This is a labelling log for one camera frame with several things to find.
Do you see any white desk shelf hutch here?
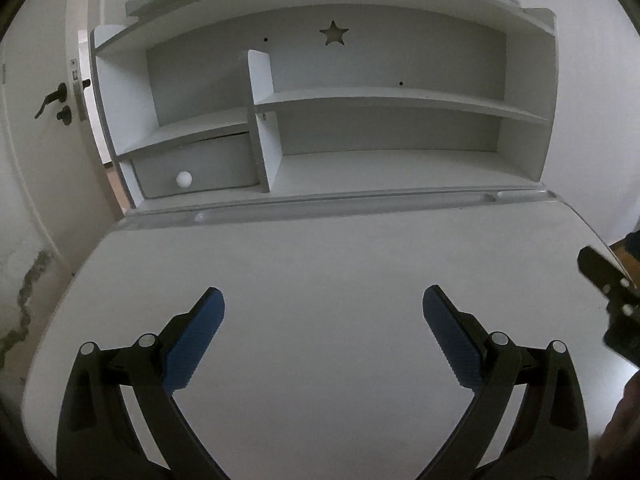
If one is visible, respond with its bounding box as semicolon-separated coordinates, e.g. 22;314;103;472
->
91;0;558;214

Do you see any person's right hand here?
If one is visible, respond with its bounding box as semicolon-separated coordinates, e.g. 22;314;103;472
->
597;372;640;460

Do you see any grey drawer with white knob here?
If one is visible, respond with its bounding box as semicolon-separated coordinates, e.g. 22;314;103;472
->
131;133;259;198

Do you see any white door with black handle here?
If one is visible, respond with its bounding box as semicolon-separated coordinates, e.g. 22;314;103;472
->
3;29;122;273

